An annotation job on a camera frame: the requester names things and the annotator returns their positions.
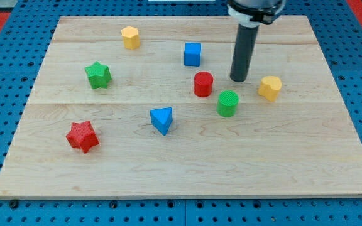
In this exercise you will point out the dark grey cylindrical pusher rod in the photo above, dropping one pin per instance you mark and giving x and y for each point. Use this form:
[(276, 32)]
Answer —
[(243, 50)]

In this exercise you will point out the red cylinder block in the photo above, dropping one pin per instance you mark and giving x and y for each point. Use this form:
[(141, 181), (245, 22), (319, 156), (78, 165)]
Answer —
[(203, 82)]

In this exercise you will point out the green star block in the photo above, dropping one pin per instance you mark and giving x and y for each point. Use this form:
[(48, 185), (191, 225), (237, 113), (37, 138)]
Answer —
[(98, 75)]

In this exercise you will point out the red star block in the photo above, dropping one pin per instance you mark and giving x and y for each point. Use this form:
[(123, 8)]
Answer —
[(82, 136)]

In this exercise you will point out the yellow heart block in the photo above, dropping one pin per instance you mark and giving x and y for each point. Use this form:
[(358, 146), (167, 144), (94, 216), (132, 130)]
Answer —
[(270, 87)]

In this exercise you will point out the blue cube block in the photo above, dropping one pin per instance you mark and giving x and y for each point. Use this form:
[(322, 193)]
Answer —
[(192, 54)]

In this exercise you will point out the green cylinder block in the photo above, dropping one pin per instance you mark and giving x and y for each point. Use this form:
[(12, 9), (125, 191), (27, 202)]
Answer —
[(227, 103)]

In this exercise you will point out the yellow hexagon block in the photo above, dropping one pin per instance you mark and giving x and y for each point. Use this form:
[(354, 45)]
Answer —
[(131, 39)]

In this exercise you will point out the blue triangle block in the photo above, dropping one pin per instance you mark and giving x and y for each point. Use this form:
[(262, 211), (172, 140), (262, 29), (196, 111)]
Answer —
[(161, 119)]

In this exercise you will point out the wooden board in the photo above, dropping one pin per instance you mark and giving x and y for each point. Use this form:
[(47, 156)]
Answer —
[(303, 145)]

